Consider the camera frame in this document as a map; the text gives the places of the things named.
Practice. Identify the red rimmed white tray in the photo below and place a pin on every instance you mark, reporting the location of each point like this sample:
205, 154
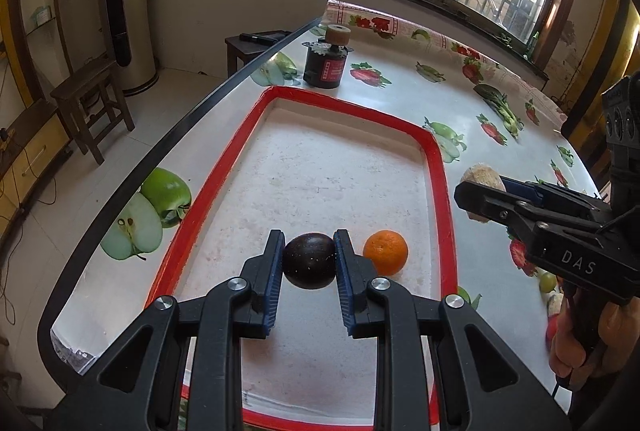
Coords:
320, 171

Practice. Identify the fruit print tablecloth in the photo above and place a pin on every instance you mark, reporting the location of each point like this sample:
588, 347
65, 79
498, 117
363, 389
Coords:
400, 76

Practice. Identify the black flat device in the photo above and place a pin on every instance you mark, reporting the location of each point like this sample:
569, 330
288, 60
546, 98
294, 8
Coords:
257, 37

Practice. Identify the green bok choy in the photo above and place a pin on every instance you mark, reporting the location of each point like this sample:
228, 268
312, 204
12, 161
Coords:
500, 108

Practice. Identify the dark wooden side table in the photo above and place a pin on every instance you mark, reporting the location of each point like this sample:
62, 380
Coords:
245, 51

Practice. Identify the person's right hand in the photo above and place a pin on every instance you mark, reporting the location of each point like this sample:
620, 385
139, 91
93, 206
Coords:
562, 346

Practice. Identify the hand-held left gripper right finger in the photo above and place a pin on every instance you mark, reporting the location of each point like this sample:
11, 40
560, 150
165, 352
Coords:
345, 281

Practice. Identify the orange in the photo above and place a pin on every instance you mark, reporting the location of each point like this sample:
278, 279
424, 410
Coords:
385, 252

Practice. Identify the small green plant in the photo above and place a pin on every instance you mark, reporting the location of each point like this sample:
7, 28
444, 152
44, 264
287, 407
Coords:
505, 38

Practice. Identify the wooden wall shelf unit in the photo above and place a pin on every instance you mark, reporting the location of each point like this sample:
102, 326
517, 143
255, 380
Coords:
65, 11

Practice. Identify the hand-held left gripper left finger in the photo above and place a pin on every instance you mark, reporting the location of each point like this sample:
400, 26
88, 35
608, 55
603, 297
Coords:
274, 281

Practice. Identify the green and white box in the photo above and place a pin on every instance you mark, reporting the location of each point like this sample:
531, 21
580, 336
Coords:
41, 15

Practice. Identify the beige round fruit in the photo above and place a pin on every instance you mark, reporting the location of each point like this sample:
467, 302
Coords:
485, 177

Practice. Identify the wooden stool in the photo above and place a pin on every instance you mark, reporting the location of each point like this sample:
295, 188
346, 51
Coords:
90, 101

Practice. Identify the standing air conditioner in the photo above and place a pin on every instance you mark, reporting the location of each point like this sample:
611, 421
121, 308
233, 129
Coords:
127, 21

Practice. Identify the green bottle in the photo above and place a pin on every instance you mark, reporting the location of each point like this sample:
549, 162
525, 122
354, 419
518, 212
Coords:
534, 45

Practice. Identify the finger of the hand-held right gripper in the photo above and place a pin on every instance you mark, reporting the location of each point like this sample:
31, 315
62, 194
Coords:
482, 202
530, 191

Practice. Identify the yellow drawer cabinet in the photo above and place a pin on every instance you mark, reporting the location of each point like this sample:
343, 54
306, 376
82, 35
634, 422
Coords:
25, 151

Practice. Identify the dark purple plum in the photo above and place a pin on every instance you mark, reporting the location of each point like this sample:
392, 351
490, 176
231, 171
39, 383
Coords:
310, 261

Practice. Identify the black can with red label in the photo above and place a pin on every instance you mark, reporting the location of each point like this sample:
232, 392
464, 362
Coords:
322, 66

